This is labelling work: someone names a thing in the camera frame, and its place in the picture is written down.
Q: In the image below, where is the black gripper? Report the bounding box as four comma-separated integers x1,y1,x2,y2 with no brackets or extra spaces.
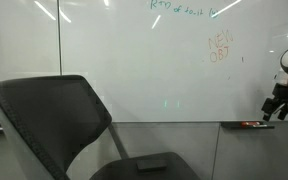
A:
261,82,288,122

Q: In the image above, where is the red whiteboard marker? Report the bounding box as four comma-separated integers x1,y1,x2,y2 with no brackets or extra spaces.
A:
240,121,262,127

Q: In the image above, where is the black marker tray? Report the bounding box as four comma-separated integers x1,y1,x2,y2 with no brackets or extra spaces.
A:
220,121,276,130

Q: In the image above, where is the black fabric chair seat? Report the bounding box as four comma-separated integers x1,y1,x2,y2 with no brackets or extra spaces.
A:
89,151,202,180

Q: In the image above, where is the large white whiteboard panel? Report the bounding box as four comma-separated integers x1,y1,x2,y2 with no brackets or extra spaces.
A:
59,0,288,123

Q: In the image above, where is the black whiteboard eraser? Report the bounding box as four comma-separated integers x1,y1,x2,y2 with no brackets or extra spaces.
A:
136,159,168,173

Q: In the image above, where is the black mesh chair backrest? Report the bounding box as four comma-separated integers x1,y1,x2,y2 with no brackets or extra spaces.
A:
0,74,130,180

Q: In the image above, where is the white whiteboard panel green scribble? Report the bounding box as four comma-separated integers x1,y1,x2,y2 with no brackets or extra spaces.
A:
0,0,61,123

